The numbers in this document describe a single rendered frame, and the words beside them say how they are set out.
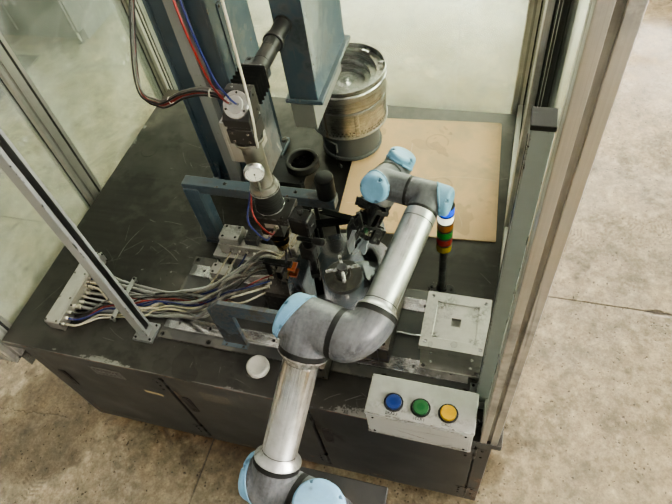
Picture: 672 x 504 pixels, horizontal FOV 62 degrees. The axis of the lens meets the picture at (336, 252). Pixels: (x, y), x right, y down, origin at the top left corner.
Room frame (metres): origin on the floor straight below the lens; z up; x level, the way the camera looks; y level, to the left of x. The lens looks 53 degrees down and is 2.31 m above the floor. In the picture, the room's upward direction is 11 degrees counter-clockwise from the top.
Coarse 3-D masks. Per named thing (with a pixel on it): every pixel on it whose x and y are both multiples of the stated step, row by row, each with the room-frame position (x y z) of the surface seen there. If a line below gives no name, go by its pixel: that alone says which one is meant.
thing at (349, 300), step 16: (336, 240) 1.08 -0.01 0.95; (320, 256) 1.03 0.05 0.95; (336, 256) 1.02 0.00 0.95; (352, 256) 1.01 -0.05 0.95; (368, 256) 0.99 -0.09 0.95; (304, 272) 0.98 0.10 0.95; (320, 272) 0.97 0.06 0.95; (368, 272) 0.94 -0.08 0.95; (288, 288) 0.94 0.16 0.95; (304, 288) 0.93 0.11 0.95; (320, 288) 0.91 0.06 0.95; (368, 288) 0.88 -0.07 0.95; (336, 304) 0.85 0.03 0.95; (352, 304) 0.84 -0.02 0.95
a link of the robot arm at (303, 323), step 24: (288, 312) 0.66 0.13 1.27; (312, 312) 0.64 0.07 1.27; (336, 312) 0.63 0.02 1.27; (288, 336) 0.62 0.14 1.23; (312, 336) 0.60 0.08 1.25; (288, 360) 0.58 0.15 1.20; (312, 360) 0.57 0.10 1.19; (288, 384) 0.55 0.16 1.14; (312, 384) 0.55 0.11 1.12; (288, 408) 0.51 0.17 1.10; (288, 432) 0.47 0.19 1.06; (264, 456) 0.45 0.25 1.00; (288, 456) 0.44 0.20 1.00; (240, 480) 0.42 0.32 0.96; (264, 480) 0.40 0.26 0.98; (288, 480) 0.39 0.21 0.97
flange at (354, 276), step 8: (336, 264) 0.98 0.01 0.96; (352, 264) 0.97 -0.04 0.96; (336, 272) 0.94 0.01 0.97; (352, 272) 0.94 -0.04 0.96; (360, 272) 0.94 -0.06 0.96; (328, 280) 0.93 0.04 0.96; (336, 280) 0.92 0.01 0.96; (352, 280) 0.91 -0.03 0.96; (360, 280) 0.91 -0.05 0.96; (336, 288) 0.90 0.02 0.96; (344, 288) 0.89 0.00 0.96; (352, 288) 0.89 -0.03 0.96
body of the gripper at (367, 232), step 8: (376, 208) 0.98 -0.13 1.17; (384, 208) 0.99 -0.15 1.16; (360, 216) 1.00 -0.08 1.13; (368, 216) 1.00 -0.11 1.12; (376, 216) 0.99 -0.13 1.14; (384, 216) 0.97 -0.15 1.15; (360, 224) 0.98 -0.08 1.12; (368, 224) 0.97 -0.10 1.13; (376, 224) 0.96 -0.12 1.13; (360, 232) 0.96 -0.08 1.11; (368, 232) 0.97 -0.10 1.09; (376, 232) 0.96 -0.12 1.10; (384, 232) 0.96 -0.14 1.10; (368, 240) 0.96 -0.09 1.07; (376, 240) 0.95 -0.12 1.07
